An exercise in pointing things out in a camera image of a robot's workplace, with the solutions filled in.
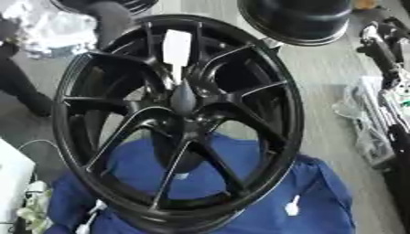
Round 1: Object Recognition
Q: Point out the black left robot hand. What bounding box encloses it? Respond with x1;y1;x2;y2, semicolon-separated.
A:
83;0;136;51

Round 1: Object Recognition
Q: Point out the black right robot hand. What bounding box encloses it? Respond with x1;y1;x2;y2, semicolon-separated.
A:
355;17;410;90

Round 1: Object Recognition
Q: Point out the black spoked wheel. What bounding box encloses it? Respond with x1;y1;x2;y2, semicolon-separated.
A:
49;0;160;16
51;13;307;234

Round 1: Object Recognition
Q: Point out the black round wheel rim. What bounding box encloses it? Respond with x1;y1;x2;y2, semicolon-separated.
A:
235;0;354;48

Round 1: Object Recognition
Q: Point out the clear plastic bag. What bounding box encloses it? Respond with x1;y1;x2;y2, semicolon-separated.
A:
331;76;396;170

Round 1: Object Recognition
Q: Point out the pale cable bundle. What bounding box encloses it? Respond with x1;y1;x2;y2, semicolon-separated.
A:
14;181;55;234

